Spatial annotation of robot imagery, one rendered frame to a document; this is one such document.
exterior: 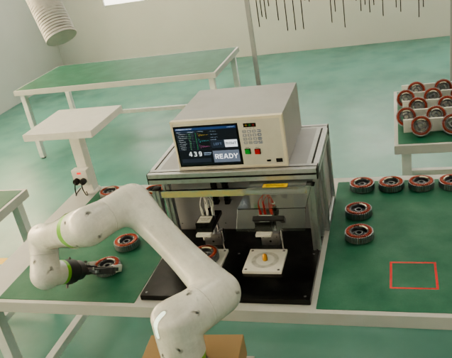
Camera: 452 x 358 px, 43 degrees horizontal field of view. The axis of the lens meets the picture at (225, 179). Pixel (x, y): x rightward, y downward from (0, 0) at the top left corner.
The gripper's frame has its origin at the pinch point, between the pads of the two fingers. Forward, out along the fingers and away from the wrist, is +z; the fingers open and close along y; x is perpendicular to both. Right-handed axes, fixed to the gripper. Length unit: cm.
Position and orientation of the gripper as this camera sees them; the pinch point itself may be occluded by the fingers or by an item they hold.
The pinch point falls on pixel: (106, 266)
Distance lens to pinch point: 243.3
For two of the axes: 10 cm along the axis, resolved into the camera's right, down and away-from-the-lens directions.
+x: 0.7, -10.0, 0.3
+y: 8.9, 0.5, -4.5
